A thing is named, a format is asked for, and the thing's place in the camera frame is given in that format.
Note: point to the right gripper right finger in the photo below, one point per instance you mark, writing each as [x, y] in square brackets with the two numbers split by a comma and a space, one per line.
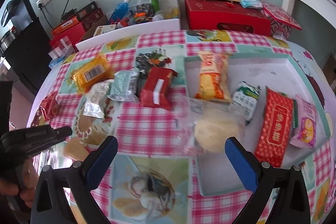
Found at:
[292, 202]

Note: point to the red patterned box lid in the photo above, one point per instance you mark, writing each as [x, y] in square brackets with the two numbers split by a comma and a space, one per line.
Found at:
[280, 15]

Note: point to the clear plastic box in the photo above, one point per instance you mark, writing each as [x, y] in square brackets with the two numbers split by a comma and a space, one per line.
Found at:
[61, 48]

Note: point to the large red gift box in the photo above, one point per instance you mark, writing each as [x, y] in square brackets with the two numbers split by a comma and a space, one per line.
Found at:
[227, 16]

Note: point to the cardboard box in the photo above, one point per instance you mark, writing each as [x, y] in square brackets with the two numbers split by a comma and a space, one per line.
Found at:
[168, 9]

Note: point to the white foam board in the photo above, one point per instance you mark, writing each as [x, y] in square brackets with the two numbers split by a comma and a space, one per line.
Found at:
[135, 30]

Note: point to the red white-striped snack packet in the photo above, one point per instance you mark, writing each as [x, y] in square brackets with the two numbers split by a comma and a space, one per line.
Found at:
[155, 91]

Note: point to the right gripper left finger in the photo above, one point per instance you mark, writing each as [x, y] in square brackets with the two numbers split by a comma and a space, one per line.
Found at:
[50, 202]

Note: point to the green silver snack packet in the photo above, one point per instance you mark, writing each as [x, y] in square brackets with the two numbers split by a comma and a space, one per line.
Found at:
[124, 86]

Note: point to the blue white tissue box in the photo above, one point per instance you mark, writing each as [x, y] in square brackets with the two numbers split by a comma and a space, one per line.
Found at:
[55, 62]

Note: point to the orange long box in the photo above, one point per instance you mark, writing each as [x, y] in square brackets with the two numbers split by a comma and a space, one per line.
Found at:
[65, 25]

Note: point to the black cabinet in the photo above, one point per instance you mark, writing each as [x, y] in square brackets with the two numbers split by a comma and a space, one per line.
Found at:
[28, 54]

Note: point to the pink snack packet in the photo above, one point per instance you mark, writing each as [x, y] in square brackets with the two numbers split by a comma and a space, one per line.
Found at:
[305, 124]

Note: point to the light blue wipes pack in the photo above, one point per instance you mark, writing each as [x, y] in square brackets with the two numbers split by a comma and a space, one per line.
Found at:
[251, 4]

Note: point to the red carton box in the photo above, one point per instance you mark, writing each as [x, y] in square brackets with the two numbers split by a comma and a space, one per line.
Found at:
[74, 34]

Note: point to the colourful toy pile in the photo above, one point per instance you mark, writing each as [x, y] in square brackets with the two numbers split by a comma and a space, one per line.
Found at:
[139, 14]

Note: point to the clear bag of buns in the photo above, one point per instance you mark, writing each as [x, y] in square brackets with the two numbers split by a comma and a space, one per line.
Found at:
[205, 126]

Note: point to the person's left hand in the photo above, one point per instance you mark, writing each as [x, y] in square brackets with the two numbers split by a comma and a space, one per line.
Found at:
[30, 180]

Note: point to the red patterned cake packet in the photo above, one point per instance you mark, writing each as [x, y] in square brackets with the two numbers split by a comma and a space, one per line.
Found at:
[276, 127]

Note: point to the beige orange chips packet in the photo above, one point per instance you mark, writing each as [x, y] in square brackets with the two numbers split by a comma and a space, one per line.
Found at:
[213, 77]

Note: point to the teal rimmed white tray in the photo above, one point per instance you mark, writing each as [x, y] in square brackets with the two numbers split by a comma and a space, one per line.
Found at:
[281, 73]

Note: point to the orange cake snack packet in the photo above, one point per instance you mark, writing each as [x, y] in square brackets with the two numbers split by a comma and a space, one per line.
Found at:
[95, 71]

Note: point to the white card box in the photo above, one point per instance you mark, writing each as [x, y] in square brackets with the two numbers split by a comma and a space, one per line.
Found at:
[104, 29]

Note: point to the white printed snack packet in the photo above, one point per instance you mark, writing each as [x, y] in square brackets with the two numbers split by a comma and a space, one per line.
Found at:
[96, 100]

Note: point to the pink checked tablecloth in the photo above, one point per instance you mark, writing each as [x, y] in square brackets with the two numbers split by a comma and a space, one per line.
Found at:
[150, 135]

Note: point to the blue water bottle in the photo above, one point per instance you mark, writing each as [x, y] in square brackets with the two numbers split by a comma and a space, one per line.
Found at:
[119, 12]

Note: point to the red triangular snack packet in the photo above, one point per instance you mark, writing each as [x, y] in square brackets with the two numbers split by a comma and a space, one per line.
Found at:
[46, 110]

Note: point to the green white small packet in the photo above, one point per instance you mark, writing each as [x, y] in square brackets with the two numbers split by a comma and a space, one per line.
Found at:
[247, 96]

